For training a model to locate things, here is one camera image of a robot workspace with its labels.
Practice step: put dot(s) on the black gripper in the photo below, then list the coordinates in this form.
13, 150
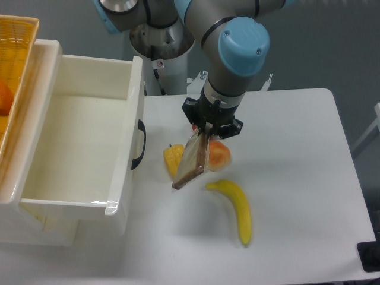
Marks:
215, 113

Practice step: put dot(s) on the toast slice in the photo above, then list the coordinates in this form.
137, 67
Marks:
194, 160

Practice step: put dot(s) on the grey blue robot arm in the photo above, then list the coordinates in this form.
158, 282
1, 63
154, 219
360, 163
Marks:
226, 31

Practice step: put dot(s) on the open white upper drawer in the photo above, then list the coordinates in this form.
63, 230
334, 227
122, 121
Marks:
81, 168

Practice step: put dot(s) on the orange toy bread roll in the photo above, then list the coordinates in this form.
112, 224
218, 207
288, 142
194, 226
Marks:
219, 156

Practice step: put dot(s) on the yellow toy bell pepper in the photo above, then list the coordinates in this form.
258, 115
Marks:
172, 157

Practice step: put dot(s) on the yellow toy banana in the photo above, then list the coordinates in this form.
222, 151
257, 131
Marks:
240, 202

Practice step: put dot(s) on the black device at table edge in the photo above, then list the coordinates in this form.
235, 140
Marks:
369, 255

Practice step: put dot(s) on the orange fruit in basket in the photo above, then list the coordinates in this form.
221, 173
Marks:
6, 97

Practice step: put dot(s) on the yellow wicker basket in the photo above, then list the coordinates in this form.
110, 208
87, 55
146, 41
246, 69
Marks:
18, 35

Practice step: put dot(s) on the black drawer handle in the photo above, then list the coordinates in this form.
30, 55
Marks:
140, 145

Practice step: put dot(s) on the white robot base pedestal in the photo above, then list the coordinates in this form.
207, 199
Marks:
164, 52

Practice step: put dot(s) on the white frame at right edge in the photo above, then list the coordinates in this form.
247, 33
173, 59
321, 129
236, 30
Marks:
368, 136

